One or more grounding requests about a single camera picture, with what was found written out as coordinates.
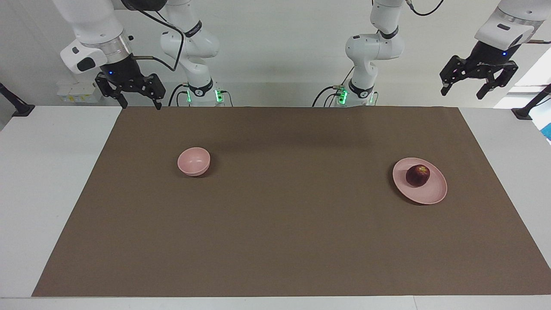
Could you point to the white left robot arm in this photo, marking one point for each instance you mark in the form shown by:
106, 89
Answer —
372, 47

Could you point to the blue object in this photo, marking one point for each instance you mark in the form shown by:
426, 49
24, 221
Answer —
547, 131

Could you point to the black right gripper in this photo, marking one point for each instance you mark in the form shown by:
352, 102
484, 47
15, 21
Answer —
122, 73

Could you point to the black clamp stand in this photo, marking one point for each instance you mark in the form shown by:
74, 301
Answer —
531, 105
17, 105

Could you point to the dark red apple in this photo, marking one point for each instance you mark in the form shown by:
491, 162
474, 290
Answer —
418, 175

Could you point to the white boxes stack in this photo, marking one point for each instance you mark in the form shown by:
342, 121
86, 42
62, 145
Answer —
79, 92

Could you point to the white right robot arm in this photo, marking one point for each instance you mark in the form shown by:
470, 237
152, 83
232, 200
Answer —
92, 26

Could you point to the brown table mat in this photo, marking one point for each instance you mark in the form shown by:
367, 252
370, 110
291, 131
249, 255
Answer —
275, 224

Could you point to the pink plate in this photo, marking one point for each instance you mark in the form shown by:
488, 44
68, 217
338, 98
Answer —
430, 191

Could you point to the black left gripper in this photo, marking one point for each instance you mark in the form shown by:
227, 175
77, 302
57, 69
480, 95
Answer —
486, 58

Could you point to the pink bowl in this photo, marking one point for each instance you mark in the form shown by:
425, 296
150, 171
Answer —
193, 161

